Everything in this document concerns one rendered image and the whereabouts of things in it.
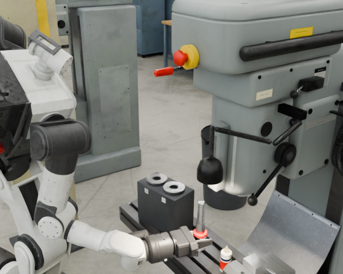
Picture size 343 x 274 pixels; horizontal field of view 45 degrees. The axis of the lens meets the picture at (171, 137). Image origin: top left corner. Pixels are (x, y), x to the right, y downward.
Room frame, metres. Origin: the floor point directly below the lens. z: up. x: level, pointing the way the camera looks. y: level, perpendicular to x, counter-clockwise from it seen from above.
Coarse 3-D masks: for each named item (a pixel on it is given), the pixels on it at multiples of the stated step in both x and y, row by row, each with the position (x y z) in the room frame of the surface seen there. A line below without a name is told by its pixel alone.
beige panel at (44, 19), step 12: (0, 0) 2.42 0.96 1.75; (12, 0) 2.46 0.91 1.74; (24, 0) 2.50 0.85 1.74; (36, 0) 2.53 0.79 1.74; (48, 0) 2.58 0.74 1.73; (0, 12) 2.41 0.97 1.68; (12, 12) 2.45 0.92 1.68; (24, 12) 2.49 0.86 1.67; (36, 12) 2.53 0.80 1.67; (48, 12) 2.58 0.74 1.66; (24, 24) 2.49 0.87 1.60; (36, 24) 2.53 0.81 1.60; (48, 24) 2.57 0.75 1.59; (48, 36) 2.56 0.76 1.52; (72, 180) 2.60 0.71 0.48; (72, 192) 2.59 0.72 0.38; (12, 240) 2.49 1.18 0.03; (72, 252) 2.39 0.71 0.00
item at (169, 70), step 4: (160, 68) 1.10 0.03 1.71; (164, 68) 1.10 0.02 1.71; (168, 68) 1.10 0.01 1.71; (172, 68) 1.10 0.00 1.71; (176, 68) 1.12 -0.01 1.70; (180, 68) 1.13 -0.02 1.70; (184, 68) 1.13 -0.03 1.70; (192, 68) 1.15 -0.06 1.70; (156, 72) 1.08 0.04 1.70; (160, 72) 1.08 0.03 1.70; (164, 72) 1.09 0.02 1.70; (168, 72) 1.09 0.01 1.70; (172, 72) 1.10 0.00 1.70; (156, 76) 1.08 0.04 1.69; (160, 76) 1.09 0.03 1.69
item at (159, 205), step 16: (160, 176) 1.53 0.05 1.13; (144, 192) 1.48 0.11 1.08; (160, 192) 1.42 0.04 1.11; (176, 192) 1.40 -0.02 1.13; (192, 192) 1.44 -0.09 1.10; (144, 208) 1.48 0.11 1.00; (160, 208) 1.42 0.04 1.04; (176, 208) 1.37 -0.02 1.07; (192, 208) 1.44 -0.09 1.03; (160, 224) 1.42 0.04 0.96; (176, 224) 1.37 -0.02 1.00; (192, 224) 1.44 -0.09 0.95
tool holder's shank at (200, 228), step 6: (198, 204) 1.10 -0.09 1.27; (204, 204) 1.10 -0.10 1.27; (198, 210) 1.10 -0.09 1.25; (204, 210) 1.10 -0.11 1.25; (198, 216) 1.10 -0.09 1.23; (204, 216) 1.10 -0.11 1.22; (198, 222) 1.10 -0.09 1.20; (204, 222) 1.11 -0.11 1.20; (198, 228) 1.10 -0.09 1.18; (204, 228) 1.10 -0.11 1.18
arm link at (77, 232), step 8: (72, 208) 1.10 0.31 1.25; (64, 216) 1.05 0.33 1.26; (72, 216) 1.09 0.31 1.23; (64, 224) 1.04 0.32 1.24; (72, 224) 1.06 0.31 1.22; (80, 224) 1.07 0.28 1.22; (64, 232) 1.04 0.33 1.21; (72, 232) 1.04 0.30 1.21; (80, 232) 1.04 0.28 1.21; (88, 232) 1.05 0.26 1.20; (96, 232) 1.05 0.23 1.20; (104, 232) 1.06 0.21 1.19; (72, 240) 1.03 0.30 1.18; (80, 240) 1.03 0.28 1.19; (88, 240) 1.03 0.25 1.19; (96, 240) 1.03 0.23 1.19; (96, 248) 1.02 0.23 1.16
